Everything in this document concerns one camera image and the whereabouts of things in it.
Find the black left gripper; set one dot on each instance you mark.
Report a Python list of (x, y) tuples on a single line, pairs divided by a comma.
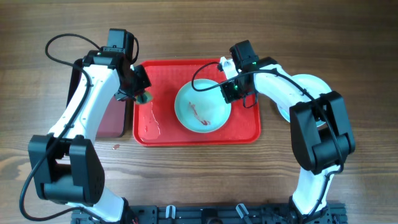
[(124, 94)]

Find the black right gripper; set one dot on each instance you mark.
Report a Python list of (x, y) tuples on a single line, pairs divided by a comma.
[(232, 96)]

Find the green yellow sponge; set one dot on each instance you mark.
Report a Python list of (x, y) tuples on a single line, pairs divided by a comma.
[(143, 98)]

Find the light green plate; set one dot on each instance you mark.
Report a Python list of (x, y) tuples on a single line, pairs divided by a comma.
[(315, 87), (201, 108)]

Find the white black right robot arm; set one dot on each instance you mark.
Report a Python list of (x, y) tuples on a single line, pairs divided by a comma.
[(321, 134)]

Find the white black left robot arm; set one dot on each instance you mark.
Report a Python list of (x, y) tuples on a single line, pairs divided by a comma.
[(65, 166)]

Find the black water tray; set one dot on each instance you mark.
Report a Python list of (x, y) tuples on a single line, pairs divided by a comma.
[(113, 122)]

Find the red serving tray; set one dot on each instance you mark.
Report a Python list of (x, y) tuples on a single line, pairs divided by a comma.
[(155, 123)]

